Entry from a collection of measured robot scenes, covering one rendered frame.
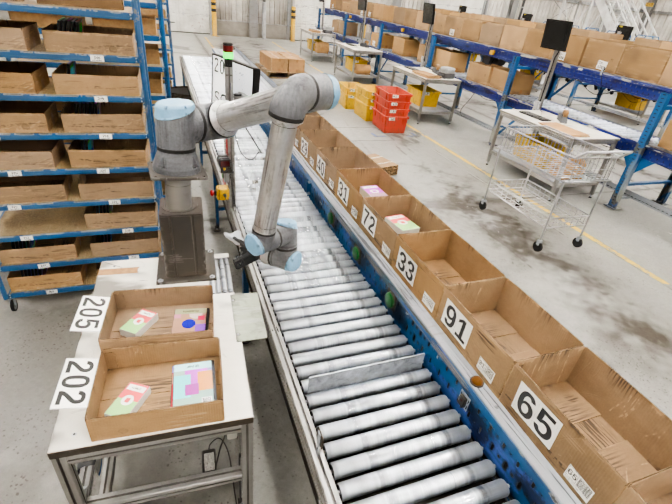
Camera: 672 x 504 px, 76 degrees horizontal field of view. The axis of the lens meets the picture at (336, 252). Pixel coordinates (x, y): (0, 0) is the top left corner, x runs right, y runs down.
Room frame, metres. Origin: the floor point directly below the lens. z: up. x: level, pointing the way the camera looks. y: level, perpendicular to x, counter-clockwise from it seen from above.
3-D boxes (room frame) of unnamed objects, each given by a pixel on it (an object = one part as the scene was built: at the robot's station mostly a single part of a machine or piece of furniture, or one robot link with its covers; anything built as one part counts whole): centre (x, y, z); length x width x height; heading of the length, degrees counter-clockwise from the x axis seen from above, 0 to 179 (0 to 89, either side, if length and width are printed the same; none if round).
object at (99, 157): (2.43, 1.42, 0.99); 0.40 x 0.30 x 0.10; 110
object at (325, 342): (1.32, -0.08, 0.72); 0.52 x 0.05 x 0.05; 114
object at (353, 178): (2.27, -0.16, 0.97); 0.39 x 0.29 x 0.17; 24
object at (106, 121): (2.44, 1.42, 1.19); 0.40 x 0.30 x 0.10; 114
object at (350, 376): (1.11, -0.17, 0.76); 0.46 x 0.01 x 0.09; 114
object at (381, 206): (1.91, -0.32, 0.97); 0.39 x 0.29 x 0.17; 24
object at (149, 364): (0.93, 0.51, 0.80); 0.38 x 0.28 x 0.10; 109
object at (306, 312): (1.50, 0.00, 0.72); 0.52 x 0.05 x 0.05; 114
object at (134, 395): (0.86, 0.59, 0.77); 0.13 x 0.07 x 0.04; 171
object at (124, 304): (1.23, 0.63, 0.80); 0.38 x 0.28 x 0.10; 108
